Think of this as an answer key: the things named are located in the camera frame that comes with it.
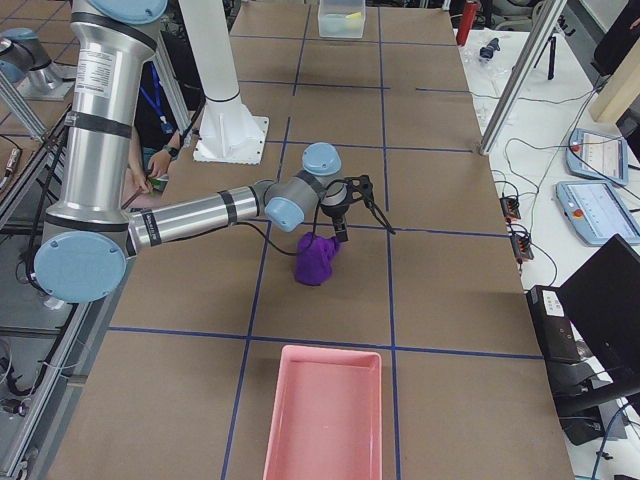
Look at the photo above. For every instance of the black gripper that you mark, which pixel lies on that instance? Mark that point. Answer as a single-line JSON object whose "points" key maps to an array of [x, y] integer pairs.
{"points": [[337, 210]]}

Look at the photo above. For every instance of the purple cloth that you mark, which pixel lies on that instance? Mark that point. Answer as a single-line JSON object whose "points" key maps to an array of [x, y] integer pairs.
{"points": [[314, 259]]}

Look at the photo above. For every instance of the yellow plastic cup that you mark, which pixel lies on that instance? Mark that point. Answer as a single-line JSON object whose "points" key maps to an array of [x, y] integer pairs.
{"points": [[353, 20]]}

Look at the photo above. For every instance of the mint green bowl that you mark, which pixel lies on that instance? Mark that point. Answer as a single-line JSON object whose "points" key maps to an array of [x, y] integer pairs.
{"points": [[332, 24]]}

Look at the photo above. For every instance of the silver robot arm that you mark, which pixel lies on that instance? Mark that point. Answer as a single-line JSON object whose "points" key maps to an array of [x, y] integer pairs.
{"points": [[88, 237], [28, 66]]}

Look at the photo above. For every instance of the clear plastic storage box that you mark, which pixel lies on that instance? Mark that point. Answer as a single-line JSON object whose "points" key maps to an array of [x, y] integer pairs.
{"points": [[342, 7]]}

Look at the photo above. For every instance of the black electronics box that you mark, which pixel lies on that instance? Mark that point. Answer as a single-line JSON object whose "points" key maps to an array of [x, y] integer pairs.
{"points": [[553, 328]]}

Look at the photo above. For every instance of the person's hand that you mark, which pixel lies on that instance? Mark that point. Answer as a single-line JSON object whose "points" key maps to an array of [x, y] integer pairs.
{"points": [[156, 166]]}

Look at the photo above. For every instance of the upper orange connector block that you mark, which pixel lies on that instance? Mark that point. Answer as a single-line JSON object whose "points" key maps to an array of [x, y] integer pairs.
{"points": [[510, 208]]}

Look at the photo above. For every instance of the orange connector block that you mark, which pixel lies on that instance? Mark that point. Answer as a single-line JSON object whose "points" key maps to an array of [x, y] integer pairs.
{"points": [[521, 246], [510, 208]]}

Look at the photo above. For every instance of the lower orange connector block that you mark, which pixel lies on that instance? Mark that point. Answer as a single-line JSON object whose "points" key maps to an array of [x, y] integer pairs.
{"points": [[521, 246]]}

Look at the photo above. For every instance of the pink plastic tray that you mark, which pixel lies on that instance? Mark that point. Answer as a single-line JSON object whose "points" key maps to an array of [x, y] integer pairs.
{"points": [[327, 415]]}

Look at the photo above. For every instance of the seated person in black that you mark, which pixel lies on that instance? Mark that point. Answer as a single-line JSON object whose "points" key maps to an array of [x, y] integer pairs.
{"points": [[154, 126]]}

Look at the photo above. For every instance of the blue black handheld tool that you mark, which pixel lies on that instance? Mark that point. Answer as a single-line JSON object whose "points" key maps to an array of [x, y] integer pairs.
{"points": [[488, 51]]}

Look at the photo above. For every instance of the red fire extinguisher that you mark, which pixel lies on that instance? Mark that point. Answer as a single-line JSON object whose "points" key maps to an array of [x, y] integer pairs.
{"points": [[466, 21]]}

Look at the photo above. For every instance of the lower teach pendant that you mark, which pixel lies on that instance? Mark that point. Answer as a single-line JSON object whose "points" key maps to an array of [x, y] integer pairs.
{"points": [[596, 211]]}

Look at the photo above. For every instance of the teach pendant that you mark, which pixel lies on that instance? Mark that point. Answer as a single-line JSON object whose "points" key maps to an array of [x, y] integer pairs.
{"points": [[594, 155], [596, 211]]}

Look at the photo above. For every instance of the black monitor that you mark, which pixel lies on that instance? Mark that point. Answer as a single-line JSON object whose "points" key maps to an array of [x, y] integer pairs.
{"points": [[601, 299]]}

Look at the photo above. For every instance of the upper teach pendant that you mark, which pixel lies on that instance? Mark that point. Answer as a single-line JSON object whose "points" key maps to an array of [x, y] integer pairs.
{"points": [[594, 155]]}

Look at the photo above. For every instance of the black tripod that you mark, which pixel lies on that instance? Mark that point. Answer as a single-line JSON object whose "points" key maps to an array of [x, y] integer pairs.
{"points": [[550, 49]]}

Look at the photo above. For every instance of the wooden board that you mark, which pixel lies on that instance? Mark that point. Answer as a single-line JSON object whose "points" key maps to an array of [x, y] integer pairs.
{"points": [[620, 92]]}

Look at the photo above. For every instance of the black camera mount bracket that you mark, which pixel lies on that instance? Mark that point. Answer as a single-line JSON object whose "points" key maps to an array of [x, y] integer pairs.
{"points": [[359, 189]]}

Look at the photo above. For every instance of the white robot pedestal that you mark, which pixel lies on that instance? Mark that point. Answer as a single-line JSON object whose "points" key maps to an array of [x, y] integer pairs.
{"points": [[228, 132]]}

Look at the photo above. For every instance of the aluminium frame post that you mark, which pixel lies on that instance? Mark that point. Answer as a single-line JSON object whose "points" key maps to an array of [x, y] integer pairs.
{"points": [[541, 30]]}

